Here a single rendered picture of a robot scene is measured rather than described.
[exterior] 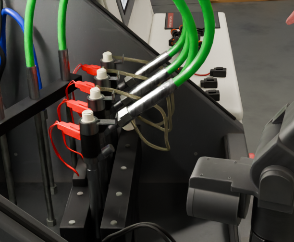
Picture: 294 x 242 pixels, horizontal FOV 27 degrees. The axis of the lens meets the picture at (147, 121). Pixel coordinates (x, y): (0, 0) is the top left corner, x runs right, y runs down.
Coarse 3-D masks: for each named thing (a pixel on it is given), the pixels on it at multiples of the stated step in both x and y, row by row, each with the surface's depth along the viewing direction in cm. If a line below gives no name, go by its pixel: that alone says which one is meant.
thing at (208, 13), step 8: (200, 0) 78; (208, 0) 78; (208, 8) 79; (208, 16) 79; (208, 24) 80; (208, 32) 80; (208, 40) 80; (200, 48) 82; (208, 48) 81; (200, 56) 82; (192, 64) 82; (200, 64) 82; (184, 72) 83; (192, 72) 83; (176, 80) 84; (184, 80) 83
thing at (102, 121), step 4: (100, 120) 88; (104, 120) 88; (108, 120) 88; (112, 120) 88; (96, 124) 87; (100, 124) 87; (104, 124) 87; (108, 124) 87; (112, 124) 87; (116, 124) 87
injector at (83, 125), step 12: (96, 120) 87; (84, 132) 87; (96, 132) 88; (84, 144) 88; (96, 144) 89; (84, 156) 89; (96, 156) 89; (96, 168) 91; (96, 180) 92; (96, 192) 93; (96, 204) 94; (96, 216) 94; (96, 228) 96
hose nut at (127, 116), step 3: (126, 108) 86; (120, 111) 87; (123, 111) 86; (126, 111) 86; (120, 114) 86; (123, 114) 86; (126, 114) 86; (129, 114) 86; (120, 117) 86; (123, 117) 86; (126, 117) 86; (129, 117) 86; (132, 117) 86; (123, 120) 86; (126, 120) 86; (129, 120) 86
